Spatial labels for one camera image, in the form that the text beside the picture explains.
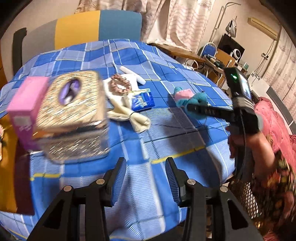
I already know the teal pink plush toy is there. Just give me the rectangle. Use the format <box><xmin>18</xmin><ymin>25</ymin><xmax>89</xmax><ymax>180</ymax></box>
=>
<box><xmin>174</xmin><ymin>86</ymin><xmax>208</xmax><ymax>120</ymax></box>

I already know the cream bow cloth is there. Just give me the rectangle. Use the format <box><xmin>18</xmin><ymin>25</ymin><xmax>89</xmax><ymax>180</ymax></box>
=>
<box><xmin>107</xmin><ymin>99</ymin><xmax>151</xmax><ymax>133</ymax></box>

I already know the blue tissue packet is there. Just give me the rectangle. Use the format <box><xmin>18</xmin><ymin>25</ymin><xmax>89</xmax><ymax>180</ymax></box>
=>
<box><xmin>130</xmin><ymin>88</ymin><xmax>155</xmax><ymax>111</ymax></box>

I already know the white sock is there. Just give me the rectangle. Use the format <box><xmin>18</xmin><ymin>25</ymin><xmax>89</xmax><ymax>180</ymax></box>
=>
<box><xmin>119</xmin><ymin>66</ymin><xmax>146</xmax><ymax>85</ymax></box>

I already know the brown satin scrunchie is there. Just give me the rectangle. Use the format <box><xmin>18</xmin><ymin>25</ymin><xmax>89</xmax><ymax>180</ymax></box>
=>
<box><xmin>109</xmin><ymin>74</ymin><xmax>132</xmax><ymax>95</ymax></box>

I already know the person's right hand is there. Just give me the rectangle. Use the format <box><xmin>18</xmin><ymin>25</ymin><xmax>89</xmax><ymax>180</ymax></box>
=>
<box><xmin>226</xmin><ymin>125</ymin><xmax>276</xmax><ymax>182</ymax></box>

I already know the blue plaid tablecloth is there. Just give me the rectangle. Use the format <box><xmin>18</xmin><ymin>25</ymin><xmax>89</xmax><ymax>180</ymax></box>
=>
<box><xmin>0</xmin><ymin>39</ymin><xmax>236</xmax><ymax>241</ymax></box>

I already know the pink blanket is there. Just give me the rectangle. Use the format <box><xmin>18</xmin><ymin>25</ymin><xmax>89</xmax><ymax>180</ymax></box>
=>
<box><xmin>254</xmin><ymin>97</ymin><xmax>295</xmax><ymax>170</ymax></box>

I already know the blue folding chair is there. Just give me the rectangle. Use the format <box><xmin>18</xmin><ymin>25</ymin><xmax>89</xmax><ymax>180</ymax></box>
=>
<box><xmin>200</xmin><ymin>42</ymin><xmax>217</xmax><ymax>57</ymax></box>

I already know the black monitor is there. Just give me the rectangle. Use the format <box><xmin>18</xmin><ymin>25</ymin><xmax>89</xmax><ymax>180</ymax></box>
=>
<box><xmin>218</xmin><ymin>34</ymin><xmax>245</xmax><ymax>62</ymax></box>

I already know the wooden side table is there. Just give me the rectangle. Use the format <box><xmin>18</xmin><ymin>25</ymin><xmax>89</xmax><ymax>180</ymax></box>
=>
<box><xmin>149</xmin><ymin>43</ymin><xmax>205</xmax><ymax>63</ymax></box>

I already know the beige patterned curtain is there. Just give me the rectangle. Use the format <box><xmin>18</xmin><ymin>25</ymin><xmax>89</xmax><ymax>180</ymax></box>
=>
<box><xmin>75</xmin><ymin>1</ymin><xmax>215</xmax><ymax>52</ymax></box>

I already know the pink cardboard box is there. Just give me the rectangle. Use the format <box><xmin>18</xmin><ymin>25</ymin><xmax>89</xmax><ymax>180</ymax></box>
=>
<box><xmin>6</xmin><ymin>76</ymin><xmax>49</xmax><ymax>151</ymax></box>

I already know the grey yellow blue sofa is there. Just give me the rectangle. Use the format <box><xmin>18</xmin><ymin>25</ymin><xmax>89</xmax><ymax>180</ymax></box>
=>
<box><xmin>22</xmin><ymin>10</ymin><xmax>142</xmax><ymax>64</ymax></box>

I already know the black rolled mat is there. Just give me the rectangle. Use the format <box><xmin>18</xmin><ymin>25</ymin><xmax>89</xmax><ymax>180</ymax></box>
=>
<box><xmin>12</xmin><ymin>28</ymin><xmax>27</xmax><ymax>75</ymax></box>

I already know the wall air conditioner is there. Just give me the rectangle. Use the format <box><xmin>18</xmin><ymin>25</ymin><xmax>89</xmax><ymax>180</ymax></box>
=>
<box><xmin>247</xmin><ymin>17</ymin><xmax>278</xmax><ymax>40</ymax></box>

